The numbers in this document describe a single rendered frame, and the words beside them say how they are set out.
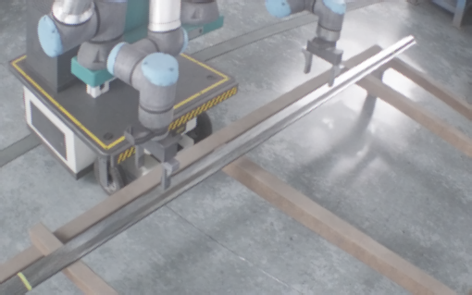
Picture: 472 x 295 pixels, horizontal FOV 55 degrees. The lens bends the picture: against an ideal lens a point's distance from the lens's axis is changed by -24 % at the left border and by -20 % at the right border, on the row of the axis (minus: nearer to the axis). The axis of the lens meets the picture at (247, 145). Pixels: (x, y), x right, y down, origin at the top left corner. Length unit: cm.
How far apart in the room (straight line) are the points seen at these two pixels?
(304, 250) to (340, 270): 17
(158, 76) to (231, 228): 91
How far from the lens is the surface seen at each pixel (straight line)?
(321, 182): 229
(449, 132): 228
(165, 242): 194
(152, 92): 128
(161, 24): 140
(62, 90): 211
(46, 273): 138
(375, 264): 167
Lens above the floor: 147
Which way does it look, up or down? 38 degrees down
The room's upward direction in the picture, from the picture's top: 11 degrees clockwise
